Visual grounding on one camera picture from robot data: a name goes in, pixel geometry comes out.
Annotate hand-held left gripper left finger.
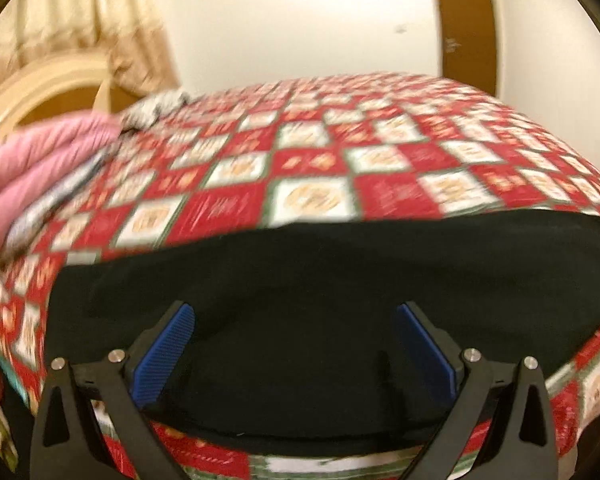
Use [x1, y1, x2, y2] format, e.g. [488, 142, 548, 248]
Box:
[29, 301, 197, 480]

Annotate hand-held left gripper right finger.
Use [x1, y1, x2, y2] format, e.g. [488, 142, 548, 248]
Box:
[396, 301, 567, 480]

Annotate black pants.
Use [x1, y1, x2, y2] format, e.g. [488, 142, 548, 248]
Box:
[44, 209, 600, 441]

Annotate red checkered bedspread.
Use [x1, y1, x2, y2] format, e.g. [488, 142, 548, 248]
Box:
[0, 71, 600, 480]

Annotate pink folded blanket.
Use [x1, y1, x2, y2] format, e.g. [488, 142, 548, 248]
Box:
[0, 111, 123, 266]

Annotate cream wooden headboard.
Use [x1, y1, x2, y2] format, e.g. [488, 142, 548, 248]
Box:
[0, 55, 146, 161]

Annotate brown wooden door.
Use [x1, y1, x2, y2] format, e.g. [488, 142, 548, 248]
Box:
[432, 0, 498, 96]

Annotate beige curtain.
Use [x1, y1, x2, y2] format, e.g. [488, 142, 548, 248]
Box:
[0, 0, 181, 96]

